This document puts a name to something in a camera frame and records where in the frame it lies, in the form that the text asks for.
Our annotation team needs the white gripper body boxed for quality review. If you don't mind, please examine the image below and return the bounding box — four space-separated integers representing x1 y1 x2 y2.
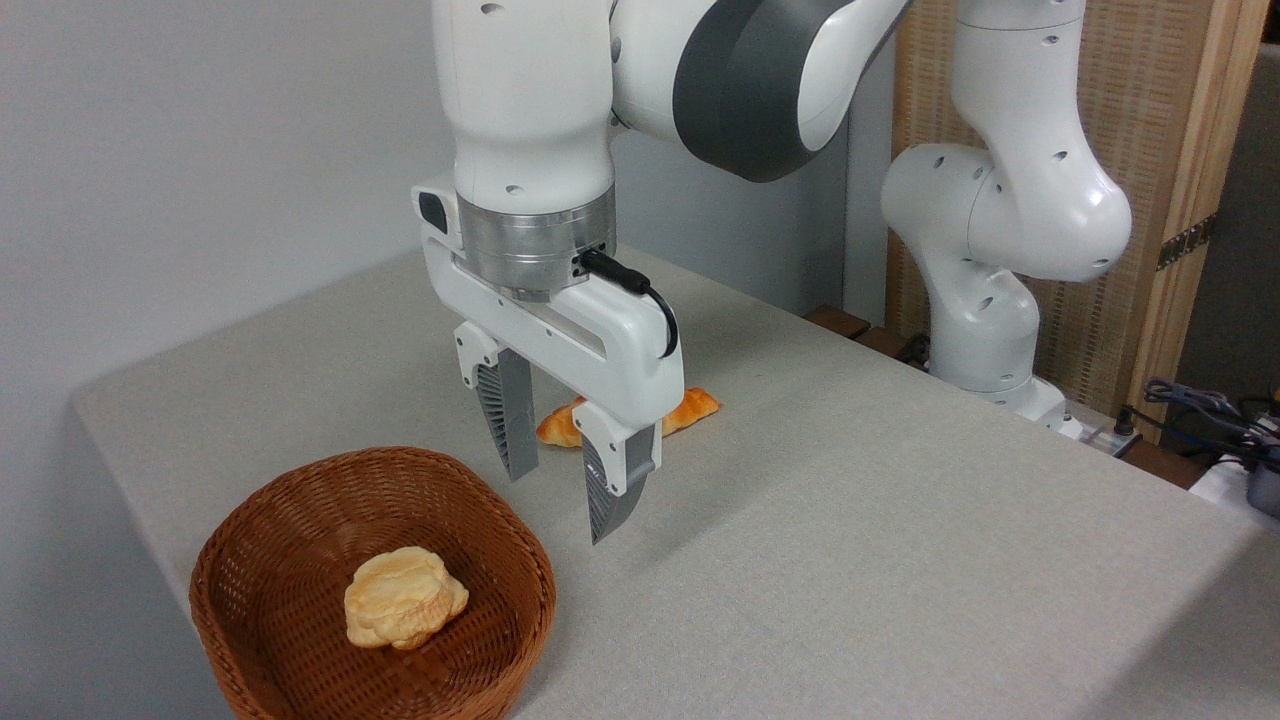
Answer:
412 172 687 427

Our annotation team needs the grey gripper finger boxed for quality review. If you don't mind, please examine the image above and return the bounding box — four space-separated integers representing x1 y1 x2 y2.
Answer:
572 400 662 546
455 322 542 483

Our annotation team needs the golden croissant bread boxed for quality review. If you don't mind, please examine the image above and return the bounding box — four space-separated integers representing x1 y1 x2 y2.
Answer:
536 387 721 449

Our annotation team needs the pale round bread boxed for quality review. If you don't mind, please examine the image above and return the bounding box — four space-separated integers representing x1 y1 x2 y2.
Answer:
344 547 470 652

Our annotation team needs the brown wicker basket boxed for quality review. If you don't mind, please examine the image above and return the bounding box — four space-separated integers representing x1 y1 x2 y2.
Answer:
189 446 557 720

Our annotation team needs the brown wooden plank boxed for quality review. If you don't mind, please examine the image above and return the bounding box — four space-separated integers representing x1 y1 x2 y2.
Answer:
804 305 931 369

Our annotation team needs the metal screen hinge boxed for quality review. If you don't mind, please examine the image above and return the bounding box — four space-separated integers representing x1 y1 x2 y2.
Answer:
1157 213 1218 272

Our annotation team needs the wooden woven folding screen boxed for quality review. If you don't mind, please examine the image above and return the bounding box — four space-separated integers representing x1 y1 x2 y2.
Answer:
885 0 1272 442

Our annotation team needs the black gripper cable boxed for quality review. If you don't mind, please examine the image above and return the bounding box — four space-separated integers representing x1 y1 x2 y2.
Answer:
580 248 681 360

